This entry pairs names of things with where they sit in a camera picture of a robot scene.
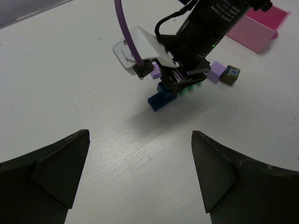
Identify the dark blue printed cube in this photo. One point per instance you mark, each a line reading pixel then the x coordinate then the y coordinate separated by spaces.
pixel 163 91

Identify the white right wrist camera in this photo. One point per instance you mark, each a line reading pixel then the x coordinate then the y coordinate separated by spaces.
pixel 138 49

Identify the grey house block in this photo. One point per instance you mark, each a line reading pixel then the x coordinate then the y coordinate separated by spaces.
pixel 230 75

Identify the purple printed cube block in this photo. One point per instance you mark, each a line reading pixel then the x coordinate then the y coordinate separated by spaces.
pixel 216 71

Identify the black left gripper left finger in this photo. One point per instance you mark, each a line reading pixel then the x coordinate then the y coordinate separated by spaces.
pixel 40 187

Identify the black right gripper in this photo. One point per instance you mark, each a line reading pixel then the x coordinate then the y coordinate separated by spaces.
pixel 208 22

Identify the green hospital arch block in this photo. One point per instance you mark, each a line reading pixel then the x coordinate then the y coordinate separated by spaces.
pixel 190 89

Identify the dark blue rectangular block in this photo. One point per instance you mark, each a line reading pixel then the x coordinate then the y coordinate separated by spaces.
pixel 160 100

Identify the pink plastic box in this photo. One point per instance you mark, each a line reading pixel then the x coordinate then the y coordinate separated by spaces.
pixel 257 28

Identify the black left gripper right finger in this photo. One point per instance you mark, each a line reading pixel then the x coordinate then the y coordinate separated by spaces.
pixel 237 189

